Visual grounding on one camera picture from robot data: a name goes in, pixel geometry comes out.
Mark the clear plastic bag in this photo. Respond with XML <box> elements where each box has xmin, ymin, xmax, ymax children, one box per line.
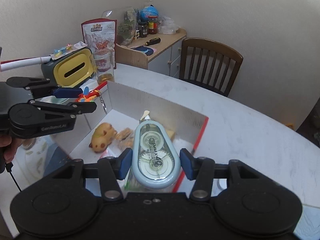
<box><xmin>158</xmin><ymin>16</ymin><xmax>180</xmax><ymax>35</ymax></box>

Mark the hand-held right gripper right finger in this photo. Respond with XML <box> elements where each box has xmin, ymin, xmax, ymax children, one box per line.
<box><xmin>179</xmin><ymin>148</ymin><xmax>267</xmax><ymax>202</ymax></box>

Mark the black yellow screwdriver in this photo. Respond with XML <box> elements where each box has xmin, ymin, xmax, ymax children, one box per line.
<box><xmin>142</xmin><ymin>37</ymin><xmax>161</xmax><ymax>47</ymax></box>

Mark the blue mouse pad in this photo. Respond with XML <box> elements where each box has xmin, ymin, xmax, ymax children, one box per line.
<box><xmin>131</xmin><ymin>45</ymin><xmax>154</xmax><ymax>56</ymax></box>

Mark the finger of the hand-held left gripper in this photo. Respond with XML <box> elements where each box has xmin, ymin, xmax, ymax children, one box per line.
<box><xmin>27</xmin><ymin>100</ymin><xmax>97</xmax><ymax>117</ymax></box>
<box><xmin>6</xmin><ymin>77</ymin><xmax>84</xmax><ymax>99</ymax></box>

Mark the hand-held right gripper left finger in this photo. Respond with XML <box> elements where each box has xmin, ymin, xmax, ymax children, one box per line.
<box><xmin>51</xmin><ymin>148</ymin><xmax>133</xmax><ymax>202</ymax></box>

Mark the rolled white paper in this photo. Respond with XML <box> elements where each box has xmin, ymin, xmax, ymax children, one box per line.
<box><xmin>0</xmin><ymin>57</ymin><xmax>51</xmax><ymax>72</ymax></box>

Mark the clear glass jar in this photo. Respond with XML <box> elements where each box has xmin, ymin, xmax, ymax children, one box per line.
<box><xmin>22</xmin><ymin>139</ymin><xmax>37</xmax><ymax>151</ymax></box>

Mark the black cable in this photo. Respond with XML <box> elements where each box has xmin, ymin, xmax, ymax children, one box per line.
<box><xmin>4</xmin><ymin>162</ymin><xmax>22</xmax><ymax>193</ymax></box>

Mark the person's left hand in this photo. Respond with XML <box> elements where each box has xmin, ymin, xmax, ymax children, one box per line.
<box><xmin>0</xmin><ymin>133</ymin><xmax>20</xmax><ymax>165</ymax></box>

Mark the yellow spotted mouse toy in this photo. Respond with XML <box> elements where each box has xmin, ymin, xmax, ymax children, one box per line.
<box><xmin>88</xmin><ymin>122</ymin><xmax>118</xmax><ymax>153</ymax></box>

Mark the red cardboard box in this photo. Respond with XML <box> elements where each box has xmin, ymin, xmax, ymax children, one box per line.
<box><xmin>67</xmin><ymin>81</ymin><xmax>209</xmax><ymax>193</ymax></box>

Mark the bagged small plant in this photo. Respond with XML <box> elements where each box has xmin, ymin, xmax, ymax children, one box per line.
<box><xmin>117</xmin><ymin>6</ymin><xmax>138</xmax><ymax>46</ymax></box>

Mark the wooden side cabinet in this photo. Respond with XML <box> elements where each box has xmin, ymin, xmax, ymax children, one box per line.
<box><xmin>115</xmin><ymin>28</ymin><xmax>188</xmax><ymax>77</ymax></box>

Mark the light blue correction tape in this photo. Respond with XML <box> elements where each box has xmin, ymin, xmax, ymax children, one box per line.
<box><xmin>132</xmin><ymin>110</ymin><xmax>181</xmax><ymax>190</ymax></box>

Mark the brown wooden chair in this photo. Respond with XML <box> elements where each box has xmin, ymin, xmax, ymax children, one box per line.
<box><xmin>179</xmin><ymin>38</ymin><xmax>244</xmax><ymax>98</ymax></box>

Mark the orange toy keychain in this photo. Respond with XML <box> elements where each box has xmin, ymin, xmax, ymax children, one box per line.
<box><xmin>76</xmin><ymin>83</ymin><xmax>108</xmax><ymax>115</ymax></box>

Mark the biscuit snack packet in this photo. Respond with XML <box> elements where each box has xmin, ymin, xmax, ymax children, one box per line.
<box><xmin>115</xmin><ymin>127</ymin><xmax>135</xmax><ymax>148</ymax></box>

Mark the colourful toy card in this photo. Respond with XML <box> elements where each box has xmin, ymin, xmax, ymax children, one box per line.
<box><xmin>50</xmin><ymin>42</ymin><xmax>88</xmax><ymax>60</ymax></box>

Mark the blue globe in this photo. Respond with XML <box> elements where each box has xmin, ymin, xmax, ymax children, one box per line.
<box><xmin>139</xmin><ymin>4</ymin><xmax>159</xmax><ymax>22</ymax></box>

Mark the red sauce jar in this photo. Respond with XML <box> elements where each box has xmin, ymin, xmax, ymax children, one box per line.
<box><xmin>148</xmin><ymin>15</ymin><xmax>159</xmax><ymax>35</ymax></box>

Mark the yellow green tissue box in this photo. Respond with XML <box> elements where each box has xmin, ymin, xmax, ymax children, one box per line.
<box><xmin>41</xmin><ymin>47</ymin><xmax>97</xmax><ymax>88</ymax></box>

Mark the red white snack bag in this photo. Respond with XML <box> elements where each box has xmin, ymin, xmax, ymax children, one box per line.
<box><xmin>81</xmin><ymin>18</ymin><xmax>118</xmax><ymax>70</ymax></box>

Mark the printed drinking glass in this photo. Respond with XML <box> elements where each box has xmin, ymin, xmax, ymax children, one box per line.
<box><xmin>93</xmin><ymin>51</ymin><xmax>116</xmax><ymax>85</ymax></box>

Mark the dark sauce jar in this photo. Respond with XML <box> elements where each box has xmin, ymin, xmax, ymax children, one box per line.
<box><xmin>138</xmin><ymin>22</ymin><xmax>148</xmax><ymax>38</ymax></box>

